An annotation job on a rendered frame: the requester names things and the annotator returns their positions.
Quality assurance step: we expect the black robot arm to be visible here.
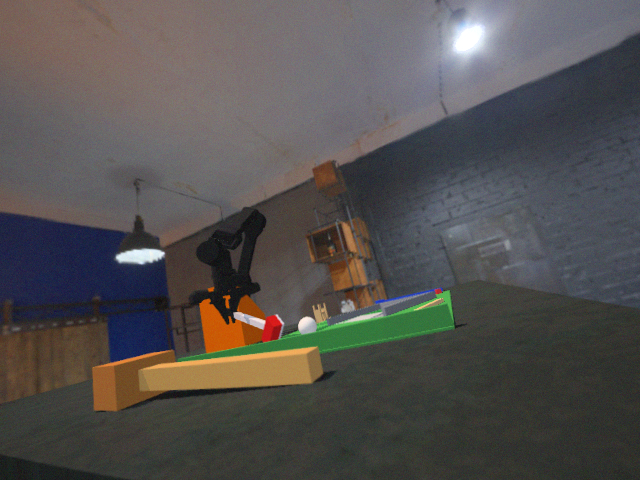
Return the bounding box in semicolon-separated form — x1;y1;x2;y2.
196;207;266;288

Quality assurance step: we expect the white golf ball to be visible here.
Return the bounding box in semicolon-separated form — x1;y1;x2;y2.
298;318;317;334

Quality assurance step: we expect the green flat mat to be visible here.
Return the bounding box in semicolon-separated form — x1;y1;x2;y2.
280;290;455;354

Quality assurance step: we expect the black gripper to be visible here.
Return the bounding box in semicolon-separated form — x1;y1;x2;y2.
188;266;260;325

